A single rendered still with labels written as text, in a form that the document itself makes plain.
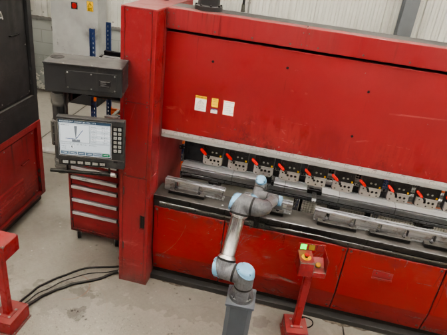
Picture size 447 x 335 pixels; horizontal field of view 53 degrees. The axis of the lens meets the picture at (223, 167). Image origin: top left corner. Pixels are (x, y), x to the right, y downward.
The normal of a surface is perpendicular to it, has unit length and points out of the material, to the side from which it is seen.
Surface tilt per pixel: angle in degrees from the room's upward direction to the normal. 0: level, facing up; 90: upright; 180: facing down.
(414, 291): 90
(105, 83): 90
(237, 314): 90
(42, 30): 90
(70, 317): 0
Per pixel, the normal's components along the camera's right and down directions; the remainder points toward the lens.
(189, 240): -0.21, 0.42
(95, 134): 0.03, 0.46
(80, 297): 0.11, -0.88
